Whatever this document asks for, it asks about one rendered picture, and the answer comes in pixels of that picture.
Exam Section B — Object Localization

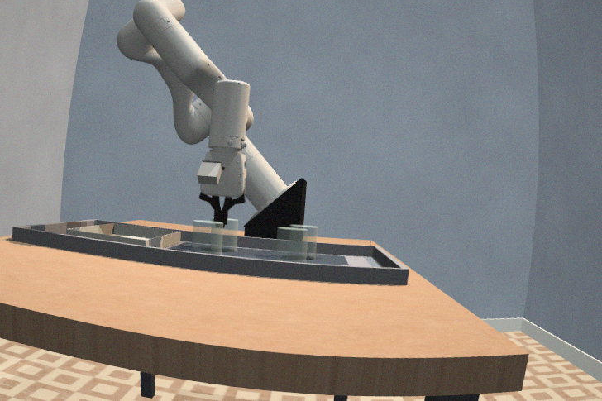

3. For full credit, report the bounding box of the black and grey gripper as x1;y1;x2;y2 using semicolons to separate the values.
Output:
199;150;246;227

